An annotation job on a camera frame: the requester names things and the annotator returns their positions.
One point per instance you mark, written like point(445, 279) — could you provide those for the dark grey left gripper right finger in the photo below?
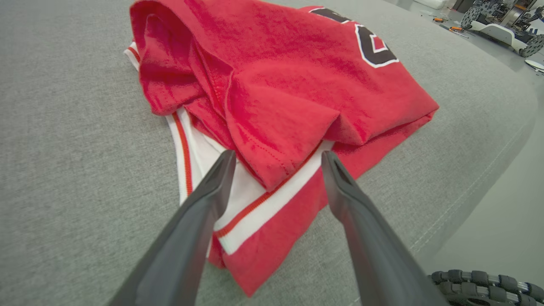
point(374, 250)

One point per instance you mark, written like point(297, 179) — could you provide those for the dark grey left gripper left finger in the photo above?
point(187, 246)

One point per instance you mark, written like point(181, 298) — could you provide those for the red and white jersey shirt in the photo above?
point(276, 85)

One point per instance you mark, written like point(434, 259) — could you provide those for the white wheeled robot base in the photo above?
point(505, 29)

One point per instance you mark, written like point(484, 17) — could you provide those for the orange hand tool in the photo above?
point(438, 19)
point(457, 29)

